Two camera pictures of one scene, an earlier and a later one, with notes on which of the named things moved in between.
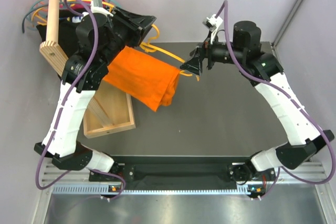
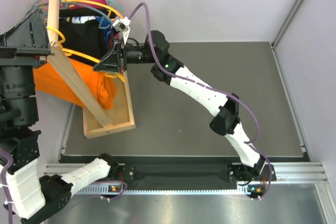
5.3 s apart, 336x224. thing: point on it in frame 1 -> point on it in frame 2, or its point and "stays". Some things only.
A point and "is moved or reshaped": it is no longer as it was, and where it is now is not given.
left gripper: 137,25 -> 26,43
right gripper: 193,65 -> 116,59
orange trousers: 150,80 -> 102,89
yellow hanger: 150,47 is moved or reshaped
